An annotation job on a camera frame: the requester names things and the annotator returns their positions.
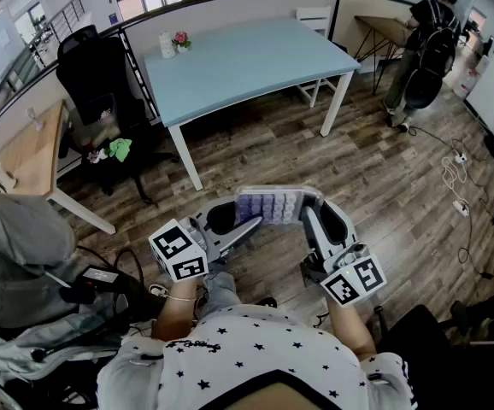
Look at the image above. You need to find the light wooden desk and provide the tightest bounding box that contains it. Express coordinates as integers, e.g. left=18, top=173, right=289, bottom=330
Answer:
left=0, top=99, right=117, bottom=236

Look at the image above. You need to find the person's right forearm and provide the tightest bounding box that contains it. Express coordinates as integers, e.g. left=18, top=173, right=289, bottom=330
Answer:
left=326, top=300, right=379, bottom=357

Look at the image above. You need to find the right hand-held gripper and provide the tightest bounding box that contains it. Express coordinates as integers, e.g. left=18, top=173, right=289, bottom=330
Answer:
left=300, top=198, right=388, bottom=309

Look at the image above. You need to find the black swivel chair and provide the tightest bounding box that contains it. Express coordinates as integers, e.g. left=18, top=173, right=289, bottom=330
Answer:
left=373, top=266, right=494, bottom=410

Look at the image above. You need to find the person's left forearm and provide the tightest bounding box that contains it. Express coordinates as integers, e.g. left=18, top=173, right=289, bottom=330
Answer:
left=150, top=278, right=200, bottom=343

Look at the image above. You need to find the pink flower pot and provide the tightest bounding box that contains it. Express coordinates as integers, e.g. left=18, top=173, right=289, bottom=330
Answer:
left=172, top=31, right=193, bottom=55

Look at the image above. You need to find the white coiled cable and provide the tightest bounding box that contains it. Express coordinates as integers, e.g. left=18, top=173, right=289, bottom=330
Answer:
left=440, top=155, right=468, bottom=202

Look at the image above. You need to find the white ceramic jar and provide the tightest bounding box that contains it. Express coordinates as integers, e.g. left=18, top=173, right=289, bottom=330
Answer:
left=158, top=31, right=176, bottom=60

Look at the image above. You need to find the black electronic box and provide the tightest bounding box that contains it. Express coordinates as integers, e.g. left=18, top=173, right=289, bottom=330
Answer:
left=79, top=264, right=121, bottom=284

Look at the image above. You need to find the white partition with black rail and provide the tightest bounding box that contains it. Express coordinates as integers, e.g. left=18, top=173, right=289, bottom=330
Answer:
left=0, top=0, right=421, bottom=157

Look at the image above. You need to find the black office chair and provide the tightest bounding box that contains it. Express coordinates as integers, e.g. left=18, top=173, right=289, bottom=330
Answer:
left=55, top=24, right=180, bottom=207

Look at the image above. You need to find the light blue table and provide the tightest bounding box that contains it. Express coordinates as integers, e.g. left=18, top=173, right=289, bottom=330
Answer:
left=143, top=17, right=362, bottom=192

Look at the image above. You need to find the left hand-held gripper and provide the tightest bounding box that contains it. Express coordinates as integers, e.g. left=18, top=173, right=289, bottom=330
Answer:
left=148, top=198, right=264, bottom=282

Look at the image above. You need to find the wooden table with black legs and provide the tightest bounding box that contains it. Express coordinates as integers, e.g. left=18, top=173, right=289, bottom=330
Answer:
left=352, top=15, right=415, bottom=97

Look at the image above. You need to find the white wooden chair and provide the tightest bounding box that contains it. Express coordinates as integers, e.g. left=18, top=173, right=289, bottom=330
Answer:
left=295, top=5, right=338, bottom=108

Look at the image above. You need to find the small pale desk ornament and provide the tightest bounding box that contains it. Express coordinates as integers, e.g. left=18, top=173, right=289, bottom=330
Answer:
left=25, top=106, right=44, bottom=132

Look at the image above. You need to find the clear plastic box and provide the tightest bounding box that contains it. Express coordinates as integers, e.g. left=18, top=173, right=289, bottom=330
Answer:
left=77, top=92, right=122, bottom=145

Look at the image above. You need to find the black metal stair railing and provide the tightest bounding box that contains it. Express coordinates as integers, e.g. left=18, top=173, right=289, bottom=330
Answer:
left=48, top=0, right=87, bottom=43

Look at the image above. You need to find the white star print shirt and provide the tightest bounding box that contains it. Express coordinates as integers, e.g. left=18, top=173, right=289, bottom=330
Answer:
left=96, top=303, right=415, bottom=410

